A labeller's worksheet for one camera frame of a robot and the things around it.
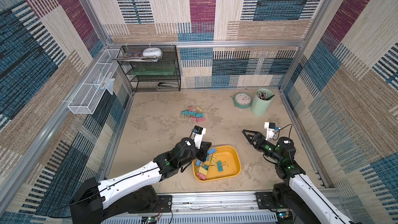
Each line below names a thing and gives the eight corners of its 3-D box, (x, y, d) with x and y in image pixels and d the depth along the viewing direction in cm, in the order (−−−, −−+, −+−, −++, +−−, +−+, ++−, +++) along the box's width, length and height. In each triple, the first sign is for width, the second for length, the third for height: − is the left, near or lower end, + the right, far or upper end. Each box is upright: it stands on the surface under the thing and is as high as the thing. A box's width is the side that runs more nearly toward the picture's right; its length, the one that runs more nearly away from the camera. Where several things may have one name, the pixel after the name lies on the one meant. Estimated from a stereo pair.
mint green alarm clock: (234, 108, 111) (235, 106, 109) (232, 95, 119) (232, 92, 117) (252, 108, 111) (253, 106, 109) (248, 94, 119) (249, 92, 117)
